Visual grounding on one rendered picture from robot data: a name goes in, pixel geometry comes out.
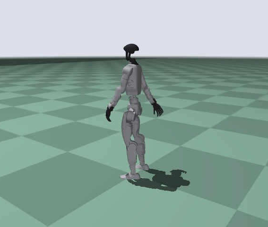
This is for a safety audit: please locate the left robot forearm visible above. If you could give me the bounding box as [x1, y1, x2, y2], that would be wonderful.
[108, 87, 122, 109]

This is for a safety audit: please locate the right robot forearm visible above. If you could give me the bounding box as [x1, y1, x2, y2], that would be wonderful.
[143, 85, 154, 104]

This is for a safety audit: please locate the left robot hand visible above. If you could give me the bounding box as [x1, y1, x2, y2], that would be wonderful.
[106, 106, 113, 122]

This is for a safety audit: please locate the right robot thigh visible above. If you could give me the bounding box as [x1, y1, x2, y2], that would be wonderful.
[131, 107, 145, 144]

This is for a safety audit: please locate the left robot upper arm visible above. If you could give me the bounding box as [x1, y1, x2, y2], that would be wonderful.
[119, 66, 133, 94]

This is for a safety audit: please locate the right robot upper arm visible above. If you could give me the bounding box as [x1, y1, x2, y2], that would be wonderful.
[141, 71, 147, 90]

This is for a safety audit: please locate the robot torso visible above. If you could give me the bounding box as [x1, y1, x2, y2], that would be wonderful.
[126, 62, 141, 115]

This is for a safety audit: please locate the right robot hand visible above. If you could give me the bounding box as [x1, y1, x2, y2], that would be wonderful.
[151, 98, 163, 117]

